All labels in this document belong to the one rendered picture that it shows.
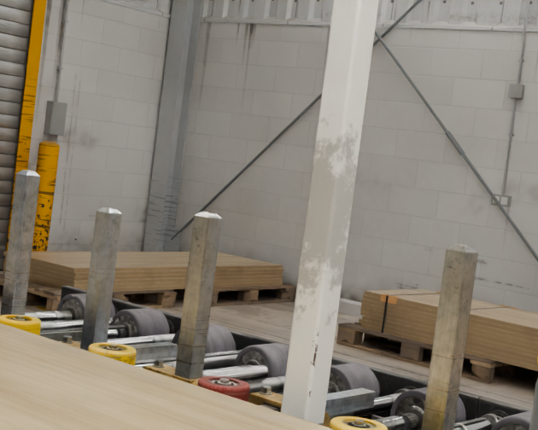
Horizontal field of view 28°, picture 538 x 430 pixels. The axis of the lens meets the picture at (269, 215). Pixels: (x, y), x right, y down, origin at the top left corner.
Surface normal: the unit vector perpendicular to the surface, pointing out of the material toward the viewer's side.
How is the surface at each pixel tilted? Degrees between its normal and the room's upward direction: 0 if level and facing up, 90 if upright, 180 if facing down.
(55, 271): 90
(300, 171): 90
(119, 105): 90
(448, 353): 90
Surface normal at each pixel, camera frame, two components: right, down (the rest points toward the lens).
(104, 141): 0.77, 0.14
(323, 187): -0.62, -0.04
